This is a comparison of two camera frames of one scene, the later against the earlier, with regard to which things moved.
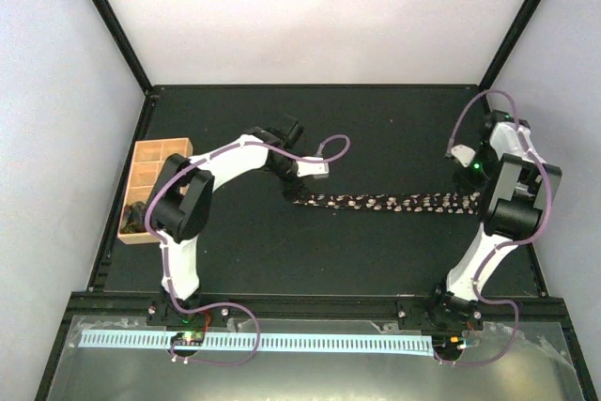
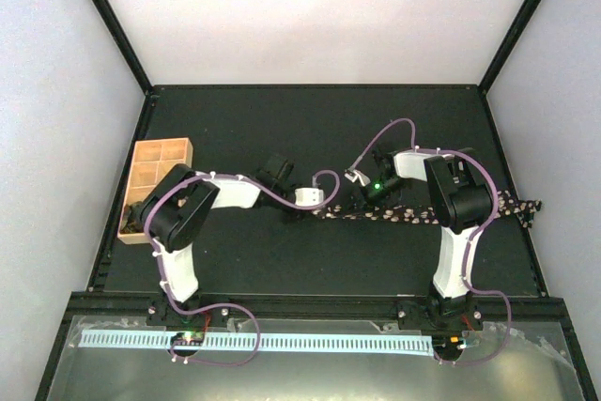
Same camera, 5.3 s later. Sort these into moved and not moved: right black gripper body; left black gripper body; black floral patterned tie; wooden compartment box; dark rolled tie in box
Moved: right black gripper body; left black gripper body; black floral patterned tie
Not moved: wooden compartment box; dark rolled tie in box
